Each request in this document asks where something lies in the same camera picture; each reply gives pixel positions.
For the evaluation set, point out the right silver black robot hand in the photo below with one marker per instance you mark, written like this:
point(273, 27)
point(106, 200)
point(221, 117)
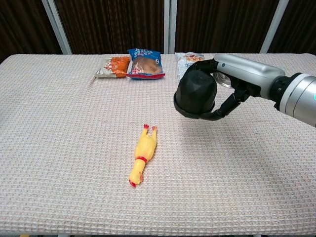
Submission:
point(247, 71)

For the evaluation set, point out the black plastic cup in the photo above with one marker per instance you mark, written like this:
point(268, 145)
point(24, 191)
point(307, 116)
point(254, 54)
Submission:
point(195, 91)

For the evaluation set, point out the stainless steel bowl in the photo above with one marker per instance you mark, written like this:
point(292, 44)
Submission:
point(221, 80)

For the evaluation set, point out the dark brown ribbed partition panel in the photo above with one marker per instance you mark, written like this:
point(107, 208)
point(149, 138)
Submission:
point(222, 24)
point(113, 24)
point(24, 27)
point(298, 24)

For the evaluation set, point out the silver white snack bag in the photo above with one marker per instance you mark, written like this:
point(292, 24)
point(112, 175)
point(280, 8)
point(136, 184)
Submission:
point(184, 64)

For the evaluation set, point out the blue snack bag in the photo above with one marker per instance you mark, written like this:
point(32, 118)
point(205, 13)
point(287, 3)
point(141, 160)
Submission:
point(145, 65)

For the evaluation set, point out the orange white snack bag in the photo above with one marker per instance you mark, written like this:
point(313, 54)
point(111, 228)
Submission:
point(118, 65)

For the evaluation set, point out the yellow rubber chicken toy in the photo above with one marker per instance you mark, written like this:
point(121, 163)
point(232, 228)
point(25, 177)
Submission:
point(144, 150)

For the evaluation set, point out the beige waffle tablecloth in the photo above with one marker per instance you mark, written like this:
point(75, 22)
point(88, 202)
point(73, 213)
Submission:
point(74, 135)

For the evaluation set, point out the grey aluminium partition post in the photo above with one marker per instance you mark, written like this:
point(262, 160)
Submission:
point(274, 27)
point(58, 27)
point(170, 27)

